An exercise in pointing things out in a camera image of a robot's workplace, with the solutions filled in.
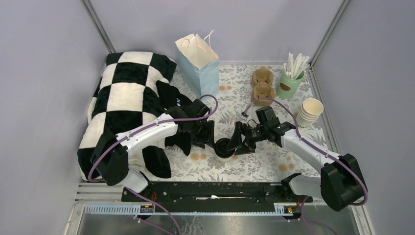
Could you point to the floral patterned table mat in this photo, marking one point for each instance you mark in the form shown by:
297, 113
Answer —
269, 163

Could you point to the black plastic cup lid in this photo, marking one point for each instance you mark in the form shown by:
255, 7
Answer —
220, 148

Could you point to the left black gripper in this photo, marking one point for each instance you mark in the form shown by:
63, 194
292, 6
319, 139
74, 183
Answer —
208, 137

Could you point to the white wrapped straws bundle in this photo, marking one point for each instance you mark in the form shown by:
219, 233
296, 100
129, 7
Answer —
295, 66

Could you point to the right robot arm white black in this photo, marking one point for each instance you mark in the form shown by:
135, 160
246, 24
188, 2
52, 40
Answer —
340, 182

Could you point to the green straw holder cup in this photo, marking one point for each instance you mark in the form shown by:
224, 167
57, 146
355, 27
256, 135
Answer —
287, 87

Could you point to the white paper coffee cup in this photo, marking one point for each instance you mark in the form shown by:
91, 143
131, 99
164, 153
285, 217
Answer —
225, 159

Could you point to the light blue paper bag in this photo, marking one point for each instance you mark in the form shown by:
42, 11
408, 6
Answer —
200, 65

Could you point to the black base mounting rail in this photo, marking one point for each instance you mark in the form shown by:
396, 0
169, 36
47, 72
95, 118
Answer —
241, 197

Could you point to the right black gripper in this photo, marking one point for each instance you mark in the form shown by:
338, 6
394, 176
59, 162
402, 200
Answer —
236, 140

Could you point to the black white checkered blanket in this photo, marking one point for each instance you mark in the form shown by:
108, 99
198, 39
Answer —
125, 98

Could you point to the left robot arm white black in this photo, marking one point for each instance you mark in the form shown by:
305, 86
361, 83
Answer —
111, 155

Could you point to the stack of white paper cups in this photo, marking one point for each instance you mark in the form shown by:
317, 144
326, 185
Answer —
309, 111

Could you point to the brown cardboard cup carrier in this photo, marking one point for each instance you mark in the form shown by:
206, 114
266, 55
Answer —
262, 80

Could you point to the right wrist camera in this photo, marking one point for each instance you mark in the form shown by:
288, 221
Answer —
266, 117

